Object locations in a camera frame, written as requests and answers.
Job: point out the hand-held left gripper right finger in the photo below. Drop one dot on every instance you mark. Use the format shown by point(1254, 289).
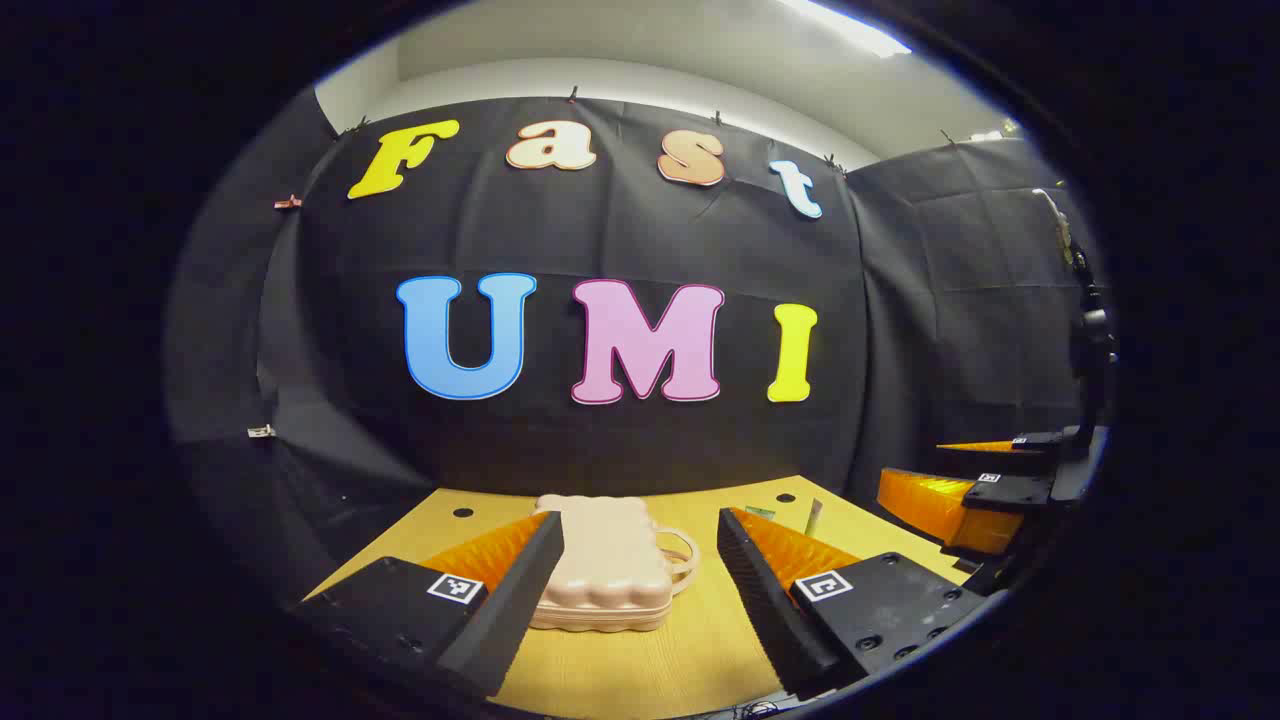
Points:
point(765, 600)

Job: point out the black backdrop cloth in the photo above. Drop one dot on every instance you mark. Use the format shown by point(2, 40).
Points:
point(620, 440)

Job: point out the pink hard-shell suitcase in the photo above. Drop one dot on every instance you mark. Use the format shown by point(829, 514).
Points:
point(600, 560)

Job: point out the green skin care tube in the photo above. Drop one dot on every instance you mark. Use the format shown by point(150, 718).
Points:
point(760, 512)

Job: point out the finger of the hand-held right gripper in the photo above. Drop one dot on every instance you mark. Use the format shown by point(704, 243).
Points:
point(1040, 452)
point(1010, 492)

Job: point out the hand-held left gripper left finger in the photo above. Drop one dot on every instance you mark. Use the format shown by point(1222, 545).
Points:
point(515, 600)

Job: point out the small white skin care tube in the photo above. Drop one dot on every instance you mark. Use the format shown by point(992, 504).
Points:
point(813, 515)

